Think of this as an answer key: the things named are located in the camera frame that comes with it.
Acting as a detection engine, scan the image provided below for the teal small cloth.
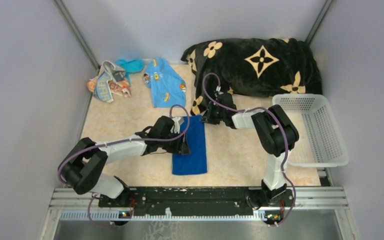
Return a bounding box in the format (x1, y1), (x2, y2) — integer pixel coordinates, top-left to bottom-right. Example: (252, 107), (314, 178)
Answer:
(115, 59), (145, 84)

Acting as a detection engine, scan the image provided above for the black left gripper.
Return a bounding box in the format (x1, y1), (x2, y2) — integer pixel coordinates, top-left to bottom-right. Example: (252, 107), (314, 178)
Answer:
(159, 130), (191, 155)

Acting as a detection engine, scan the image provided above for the dark blue towel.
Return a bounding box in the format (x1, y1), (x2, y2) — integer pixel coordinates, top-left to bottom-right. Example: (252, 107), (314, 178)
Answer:
(171, 115), (208, 176)

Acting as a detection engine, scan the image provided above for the grey orange printed cloth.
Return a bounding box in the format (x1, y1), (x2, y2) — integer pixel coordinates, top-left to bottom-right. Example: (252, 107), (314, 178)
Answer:
(86, 60), (132, 104)

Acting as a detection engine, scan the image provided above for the white plastic basket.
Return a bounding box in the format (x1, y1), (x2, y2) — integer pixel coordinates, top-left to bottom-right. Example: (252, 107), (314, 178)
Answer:
(272, 93), (350, 168)

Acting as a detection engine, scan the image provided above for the light blue printed towel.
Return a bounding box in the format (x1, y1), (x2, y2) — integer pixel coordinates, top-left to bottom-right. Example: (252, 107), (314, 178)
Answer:
(143, 57), (187, 108)

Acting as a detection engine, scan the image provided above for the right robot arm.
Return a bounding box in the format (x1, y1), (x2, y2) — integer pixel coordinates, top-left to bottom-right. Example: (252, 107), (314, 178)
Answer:
(200, 93), (300, 206)

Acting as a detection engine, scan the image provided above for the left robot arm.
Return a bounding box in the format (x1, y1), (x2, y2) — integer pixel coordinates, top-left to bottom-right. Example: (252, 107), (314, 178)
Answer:
(57, 116), (190, 207)

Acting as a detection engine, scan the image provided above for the black floral plush blanket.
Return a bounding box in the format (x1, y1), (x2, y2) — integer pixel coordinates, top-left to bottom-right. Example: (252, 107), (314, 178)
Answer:
(181, 38), (323, 116)

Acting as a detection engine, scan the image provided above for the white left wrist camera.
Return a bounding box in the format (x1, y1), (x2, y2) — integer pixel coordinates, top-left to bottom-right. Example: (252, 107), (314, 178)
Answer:
(171, 116), (184, 134)

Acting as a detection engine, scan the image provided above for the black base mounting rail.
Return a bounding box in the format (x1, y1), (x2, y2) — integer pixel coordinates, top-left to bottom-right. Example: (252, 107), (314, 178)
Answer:
(98, 187), (295, 219)

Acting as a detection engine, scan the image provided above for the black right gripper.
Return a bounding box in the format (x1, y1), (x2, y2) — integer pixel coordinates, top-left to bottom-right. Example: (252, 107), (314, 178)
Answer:
(199, 101), (226, 125)

